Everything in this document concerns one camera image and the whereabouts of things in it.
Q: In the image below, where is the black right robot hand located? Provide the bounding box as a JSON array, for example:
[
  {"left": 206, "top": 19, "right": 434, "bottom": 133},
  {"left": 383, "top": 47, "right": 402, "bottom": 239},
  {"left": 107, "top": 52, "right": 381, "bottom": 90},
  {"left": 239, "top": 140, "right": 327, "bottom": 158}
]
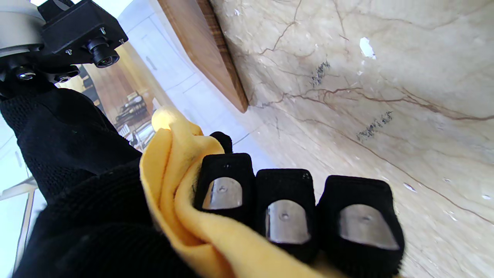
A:
[{"left": 0, "top": 87, "right": 143, "bottom": 205}]

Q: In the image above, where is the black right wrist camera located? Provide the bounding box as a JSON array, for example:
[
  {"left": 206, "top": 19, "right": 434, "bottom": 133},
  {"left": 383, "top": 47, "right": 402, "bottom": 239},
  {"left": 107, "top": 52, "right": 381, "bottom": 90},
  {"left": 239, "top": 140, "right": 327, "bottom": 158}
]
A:
[{"left": 37, "top": 0, "right": 130, "bottom": 70}]

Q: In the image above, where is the brown wooden tray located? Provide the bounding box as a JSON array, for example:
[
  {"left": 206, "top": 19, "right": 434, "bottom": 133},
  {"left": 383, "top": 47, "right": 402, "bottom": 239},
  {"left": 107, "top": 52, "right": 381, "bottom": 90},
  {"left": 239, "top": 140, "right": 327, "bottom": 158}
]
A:
[{"left": 157, "top": 0, "right": 249, "bottom": 114}]

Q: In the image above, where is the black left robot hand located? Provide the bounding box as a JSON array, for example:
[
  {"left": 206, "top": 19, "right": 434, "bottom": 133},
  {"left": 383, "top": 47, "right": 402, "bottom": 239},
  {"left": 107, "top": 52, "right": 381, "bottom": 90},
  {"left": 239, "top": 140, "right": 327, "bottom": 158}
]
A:
[{"left": 14, "top": 131, "right": 406, "bottom": 278}]

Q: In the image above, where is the orange cloth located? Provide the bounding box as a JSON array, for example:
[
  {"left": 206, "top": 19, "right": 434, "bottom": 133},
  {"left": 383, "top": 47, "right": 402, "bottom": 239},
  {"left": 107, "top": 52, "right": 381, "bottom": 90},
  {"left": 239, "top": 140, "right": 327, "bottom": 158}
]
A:
[{"left": 140, "top": 106, "right": 348, "bottom": 278}]

